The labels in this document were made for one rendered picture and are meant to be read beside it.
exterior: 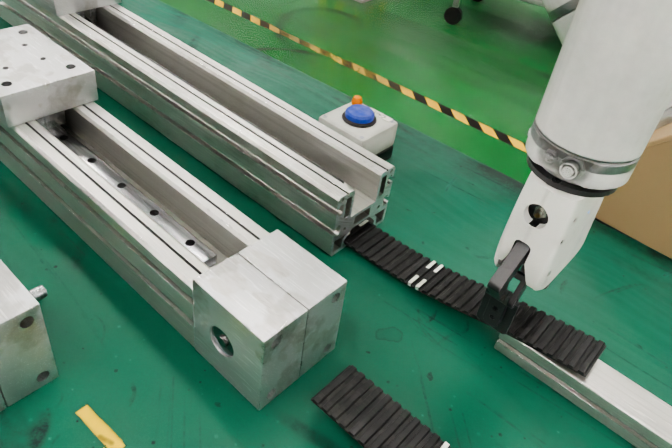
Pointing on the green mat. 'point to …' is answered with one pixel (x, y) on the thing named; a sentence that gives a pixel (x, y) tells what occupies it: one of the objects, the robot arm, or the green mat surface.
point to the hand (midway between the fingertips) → (516, 293)
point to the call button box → (368, 136)
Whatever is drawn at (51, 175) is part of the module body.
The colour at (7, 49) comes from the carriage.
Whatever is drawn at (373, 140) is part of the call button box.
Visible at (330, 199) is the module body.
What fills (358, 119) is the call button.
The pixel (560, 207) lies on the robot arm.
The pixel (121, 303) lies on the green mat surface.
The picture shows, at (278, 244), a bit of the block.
